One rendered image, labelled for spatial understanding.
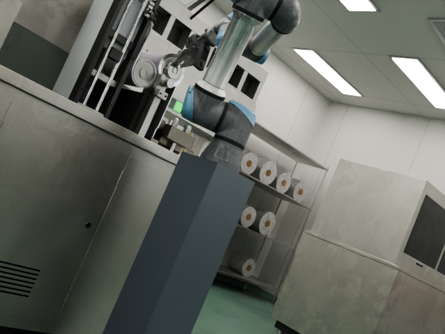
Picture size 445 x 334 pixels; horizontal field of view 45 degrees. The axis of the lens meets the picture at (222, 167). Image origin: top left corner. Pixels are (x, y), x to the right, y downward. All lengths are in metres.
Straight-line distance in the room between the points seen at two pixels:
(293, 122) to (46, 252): 5.50
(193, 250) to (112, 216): 0.43
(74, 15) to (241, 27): 0.97
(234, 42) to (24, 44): 1.01
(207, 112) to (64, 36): 0.93
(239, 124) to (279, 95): 5.06
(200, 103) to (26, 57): 0.93
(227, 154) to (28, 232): 0.73
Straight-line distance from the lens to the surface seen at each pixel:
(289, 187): 6.80
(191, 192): 1.81
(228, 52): 1.84
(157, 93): 2.35
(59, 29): 2.55
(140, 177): 2.13
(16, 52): 2.48
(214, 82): 1.85
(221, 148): 1.85
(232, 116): 1.87
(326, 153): 7.44
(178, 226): 1.81
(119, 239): 2.16
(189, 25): 2.93
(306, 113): 7.37
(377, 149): 7.09
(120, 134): 2.00
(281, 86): 6.93
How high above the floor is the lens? 0.75
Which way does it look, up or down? 5 degrees up
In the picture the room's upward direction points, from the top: 23 degrees clockwise
